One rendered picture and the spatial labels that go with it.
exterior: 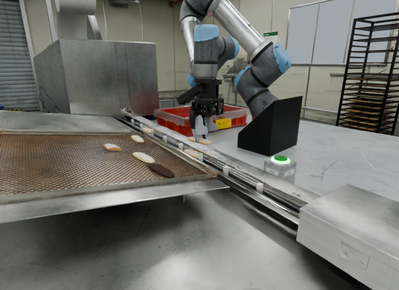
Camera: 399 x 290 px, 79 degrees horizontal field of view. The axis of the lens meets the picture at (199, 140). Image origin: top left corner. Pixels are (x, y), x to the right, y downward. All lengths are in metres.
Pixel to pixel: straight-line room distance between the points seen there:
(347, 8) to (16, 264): 5.47
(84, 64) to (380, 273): 1.42
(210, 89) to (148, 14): 7.92
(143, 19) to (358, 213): 8.28
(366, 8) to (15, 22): 7.40
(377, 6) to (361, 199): 4.85
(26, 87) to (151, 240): 7.33
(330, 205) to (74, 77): 1.31
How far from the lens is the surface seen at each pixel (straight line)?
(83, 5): 2.21
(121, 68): 1.54
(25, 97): 7.77
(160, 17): 8.79
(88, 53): 1.50
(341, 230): 0.48
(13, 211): 0.48
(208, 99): 0.77
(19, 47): 7.74
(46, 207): 0.48
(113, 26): 8.18
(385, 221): 0.54
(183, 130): 1.24
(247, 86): 1.11
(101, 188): 0.52
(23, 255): 0.63
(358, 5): 5.45
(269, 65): 1.07
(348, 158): 1.13
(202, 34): 0.77
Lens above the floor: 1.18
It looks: 17 degrees down
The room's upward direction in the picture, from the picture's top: straight up
